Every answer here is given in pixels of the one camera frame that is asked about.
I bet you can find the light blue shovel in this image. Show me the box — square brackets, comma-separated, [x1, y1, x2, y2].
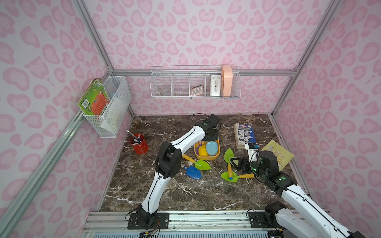
[206, 141, 218, 156]

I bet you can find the purple shovel pink handle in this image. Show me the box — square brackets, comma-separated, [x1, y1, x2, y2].
[195, 142, 199, 155]

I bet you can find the yellow shovel yellow handle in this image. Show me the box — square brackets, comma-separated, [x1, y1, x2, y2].
[198, 141, 208, 157]

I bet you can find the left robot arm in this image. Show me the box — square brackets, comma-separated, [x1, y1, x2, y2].
[137, 114, 221, 223]

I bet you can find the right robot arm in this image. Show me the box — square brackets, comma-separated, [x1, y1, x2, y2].
[245, 149, 364, 238]

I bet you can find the yellow plastic storage box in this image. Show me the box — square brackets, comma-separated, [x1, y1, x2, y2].
[194, 140, 221, 161]

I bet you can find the white box in shelf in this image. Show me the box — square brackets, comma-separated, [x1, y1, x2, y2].
[210, 74, 222, 97]

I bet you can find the pink box in shelf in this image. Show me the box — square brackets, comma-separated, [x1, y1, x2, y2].
[221, 65, 233, 97]

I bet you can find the yellow green booklet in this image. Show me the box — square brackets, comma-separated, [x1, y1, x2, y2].
[262, 140, 295, 171]

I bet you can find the small calculator in shelf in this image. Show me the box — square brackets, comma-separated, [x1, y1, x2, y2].
[190, 84, 204, 97]

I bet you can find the thick blue cover book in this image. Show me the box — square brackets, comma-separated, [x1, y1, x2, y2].
[234, 124, 256, 149]

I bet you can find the round metal tin in shelf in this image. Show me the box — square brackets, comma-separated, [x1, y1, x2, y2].
[159, 86, 172, 97]

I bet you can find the red pen cup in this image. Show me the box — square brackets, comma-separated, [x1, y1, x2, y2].
[126, 130, 149, 155]

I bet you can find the white paper in basket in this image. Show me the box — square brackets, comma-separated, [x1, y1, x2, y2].
[100, 97, 126, 134]

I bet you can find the narrow green trowel yellow handle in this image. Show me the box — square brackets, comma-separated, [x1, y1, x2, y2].
[224, 148, 234, 181]

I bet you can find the green pointed trowel yellow handle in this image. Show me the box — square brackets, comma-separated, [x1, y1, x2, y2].
[183, 154, 211, 171]

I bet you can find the round green trowel yellow handle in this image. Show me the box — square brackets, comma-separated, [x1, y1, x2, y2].
[221, 172, 255, 182]

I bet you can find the white wire shelf back wall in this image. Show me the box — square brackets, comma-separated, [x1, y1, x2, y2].
[149, 65, 241, 99]

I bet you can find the blue shovel wooden handle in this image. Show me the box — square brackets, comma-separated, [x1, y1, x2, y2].
[181, 165, 201, 179]

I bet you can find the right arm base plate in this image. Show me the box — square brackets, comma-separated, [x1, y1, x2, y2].
[246, 210, 282, 229]

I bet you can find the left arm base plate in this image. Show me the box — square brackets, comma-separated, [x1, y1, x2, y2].
[126, 212, 170, 230]

